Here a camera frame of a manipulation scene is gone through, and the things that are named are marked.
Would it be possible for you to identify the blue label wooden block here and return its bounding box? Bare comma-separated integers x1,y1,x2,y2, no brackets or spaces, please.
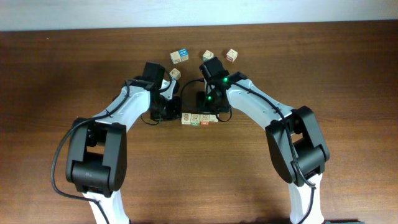
209,114,218,123

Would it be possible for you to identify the red label wooden block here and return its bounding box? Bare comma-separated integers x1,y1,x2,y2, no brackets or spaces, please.
200,114,210,125

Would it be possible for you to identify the yellow letter wooden block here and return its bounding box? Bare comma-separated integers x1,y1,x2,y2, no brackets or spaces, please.
181,113,192,125

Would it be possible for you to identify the green label wooden block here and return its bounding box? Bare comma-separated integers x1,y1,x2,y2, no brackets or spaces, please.
190,113,200,126

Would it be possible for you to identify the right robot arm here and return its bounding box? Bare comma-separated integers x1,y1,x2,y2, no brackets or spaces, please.
199,57,330,223

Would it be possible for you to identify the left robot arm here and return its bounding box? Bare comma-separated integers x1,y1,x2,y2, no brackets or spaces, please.
65,62,178,223

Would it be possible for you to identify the blue edged wooden block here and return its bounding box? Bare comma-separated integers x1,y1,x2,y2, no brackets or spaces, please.
169,68,182,81

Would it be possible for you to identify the green wooden block far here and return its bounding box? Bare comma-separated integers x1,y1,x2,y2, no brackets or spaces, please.
202,50,214,62

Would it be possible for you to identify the red wooden block far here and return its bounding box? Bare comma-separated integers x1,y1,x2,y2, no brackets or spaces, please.
226,49,238,63

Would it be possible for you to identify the plain wooden block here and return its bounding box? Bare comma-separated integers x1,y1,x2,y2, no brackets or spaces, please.
170,51,181,64

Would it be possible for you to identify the blue top wooden block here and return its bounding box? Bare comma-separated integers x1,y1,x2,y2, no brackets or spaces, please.
178,49,189,62

